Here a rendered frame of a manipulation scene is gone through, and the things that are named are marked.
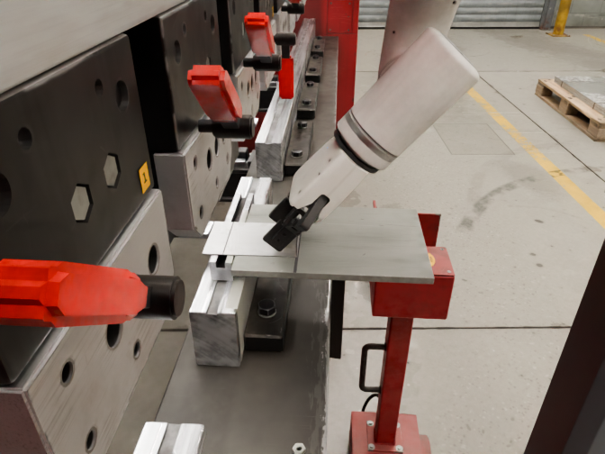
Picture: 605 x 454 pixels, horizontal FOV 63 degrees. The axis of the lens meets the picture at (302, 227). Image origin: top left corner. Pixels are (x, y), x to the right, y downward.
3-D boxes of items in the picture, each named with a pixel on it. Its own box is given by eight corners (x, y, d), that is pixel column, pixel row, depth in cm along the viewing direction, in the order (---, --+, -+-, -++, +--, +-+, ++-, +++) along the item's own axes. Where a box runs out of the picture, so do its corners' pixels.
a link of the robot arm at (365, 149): (349, 98, 65) (334, 115, 66) (350, 122, 57) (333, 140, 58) (395, 140, 67) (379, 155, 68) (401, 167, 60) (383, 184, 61)
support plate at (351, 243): (433, 284, 64) (434, 278, 63) (230, 276, 65) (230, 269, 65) (416, 214, 79) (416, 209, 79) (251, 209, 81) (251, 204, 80)
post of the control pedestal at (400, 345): (394, 446, 141) (417, 297, 113) (375, 444, 142) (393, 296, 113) (392, 429, 146) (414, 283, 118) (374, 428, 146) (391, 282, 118)
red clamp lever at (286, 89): (295, 100, 77) (295, 33, 72) (269, 100, 77) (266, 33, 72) (296, 97, 78) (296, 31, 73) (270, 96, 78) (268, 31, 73)
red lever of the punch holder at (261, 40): (272, 7, 46) (282, 59, 55) (228, 7, 46) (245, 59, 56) (271, 26, 46) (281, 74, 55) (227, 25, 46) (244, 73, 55)
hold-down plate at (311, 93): (314, 119, 151) (314, 109, 150) (296, 119, 152) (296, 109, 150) (318, 91, 177) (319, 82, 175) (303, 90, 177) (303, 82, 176)
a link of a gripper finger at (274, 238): (293, 204, 65) (262, 236, 68) (291, 217, 62) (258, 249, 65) (311, 219, 66) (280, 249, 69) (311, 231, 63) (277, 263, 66)
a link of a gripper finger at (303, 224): (331, 173, 64) (306, 192, 68) (314, 215, 59) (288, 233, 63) (338, 178, 64) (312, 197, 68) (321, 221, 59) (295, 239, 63)
